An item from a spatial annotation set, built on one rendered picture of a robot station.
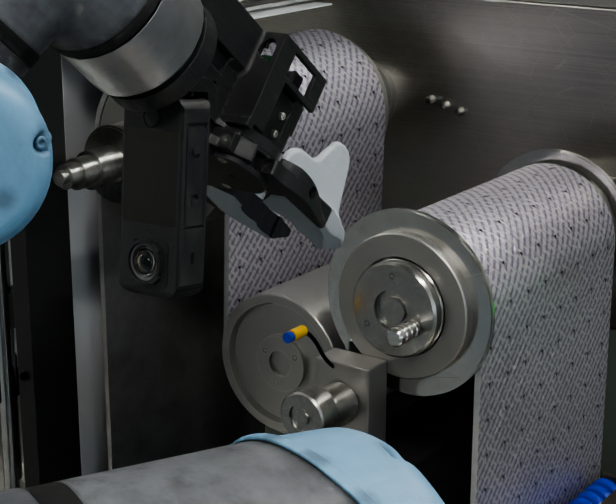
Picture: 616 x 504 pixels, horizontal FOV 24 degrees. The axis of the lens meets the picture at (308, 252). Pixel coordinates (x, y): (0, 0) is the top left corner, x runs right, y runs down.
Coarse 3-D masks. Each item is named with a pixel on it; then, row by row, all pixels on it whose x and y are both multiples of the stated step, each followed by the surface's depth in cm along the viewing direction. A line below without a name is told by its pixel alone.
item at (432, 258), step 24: (384, 240) 110; (408, 240) 108; (360, 264) 112; (432, 264) 108; (456, 288) 107; (456, 312) 107; (360, 336) 113; (456, 336) 108; (408, 360) 111; (432, 360) 110
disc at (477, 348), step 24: (384, 216) 110; (408, 216) 109; (432, 216) 108; (360, 240) 112; (432, 240) 108; (456, 240) 107; (336, 264) 114; (456, 264) 108; (480, 264) 107; (336, 288) 115; (480, 288) 107; (336, 312) 115; (480, 312) 107; (480, 336) 108; (456, 360) 110; (480, 360) 108; (408, 384) 113; (432, 384) 111; (456, 384) 110
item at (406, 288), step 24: (384, 264) 109; (408, 264) 108; (360, 288) 111; (384, 288) 109; (408, 288) 108; (432, 288) 108; (360, 312) 111; (384, 312) 110; (408, 312) 109; (432, 312) 107; (384, 336) 110; (432, 336) 108
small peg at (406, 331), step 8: (408, 320) 108; (392, 328) 107; (400, 328) 107; (408, 328) 107; (416, 328) 108; (392, 336) 106; (400, 336) 106; (408, 336) 107; (416, 336) 108; (392, 344) 107; (400, 344) 106
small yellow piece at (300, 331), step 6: (294, 330) 110; (300, 330) 110; (306, 330) 110; (288, 336) 109; (294, 336) 109; (300, 336) 110; (312, 336) 111; (288, 342) 109; (318, 342) 111; (318, 348) 111; (324, 354) 111; (324, 360) 112; (330, 366) 112
